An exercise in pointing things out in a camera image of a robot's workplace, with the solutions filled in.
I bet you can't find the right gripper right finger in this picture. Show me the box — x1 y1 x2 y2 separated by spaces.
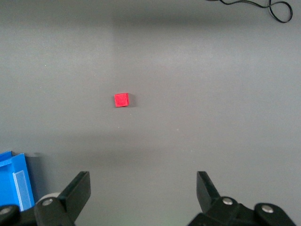
188 171 297 226

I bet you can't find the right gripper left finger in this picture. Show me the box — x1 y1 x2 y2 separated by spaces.
0 171 91 226

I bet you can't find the red cube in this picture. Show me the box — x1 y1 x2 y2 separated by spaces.
114 92 130 108

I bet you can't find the blue plastic bin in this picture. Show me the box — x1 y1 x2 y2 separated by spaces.
0 151 35 212

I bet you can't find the grey table mat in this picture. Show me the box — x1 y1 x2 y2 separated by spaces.
0 0 301 226

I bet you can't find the loose black cable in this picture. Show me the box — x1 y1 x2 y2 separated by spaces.
206 0 293 24

